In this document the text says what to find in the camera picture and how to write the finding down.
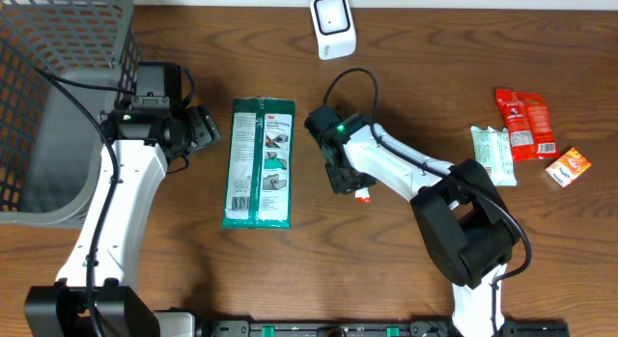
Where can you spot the small orange white box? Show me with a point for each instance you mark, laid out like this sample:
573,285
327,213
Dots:
568,167

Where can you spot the dark green package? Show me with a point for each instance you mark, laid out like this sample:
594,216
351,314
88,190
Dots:
258,189

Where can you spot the red snack bag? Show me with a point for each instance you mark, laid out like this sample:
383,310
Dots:
527,120

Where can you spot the red stick sachet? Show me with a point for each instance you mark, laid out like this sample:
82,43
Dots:
362,195

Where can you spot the grey plastic mesh basket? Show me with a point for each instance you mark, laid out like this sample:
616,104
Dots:
50,153

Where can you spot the light green wipes pack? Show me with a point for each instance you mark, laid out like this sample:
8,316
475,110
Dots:
492,150

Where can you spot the white barcode scanner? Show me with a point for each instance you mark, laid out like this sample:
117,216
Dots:
334,28

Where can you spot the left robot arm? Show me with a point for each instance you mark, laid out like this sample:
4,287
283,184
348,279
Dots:
94,293

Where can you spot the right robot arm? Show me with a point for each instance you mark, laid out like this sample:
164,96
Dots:
463,221

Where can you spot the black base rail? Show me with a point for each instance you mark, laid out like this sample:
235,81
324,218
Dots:
362,328

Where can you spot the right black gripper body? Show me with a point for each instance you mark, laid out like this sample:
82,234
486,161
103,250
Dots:
347,178

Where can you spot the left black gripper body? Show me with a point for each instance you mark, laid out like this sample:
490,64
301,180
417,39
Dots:
186,131

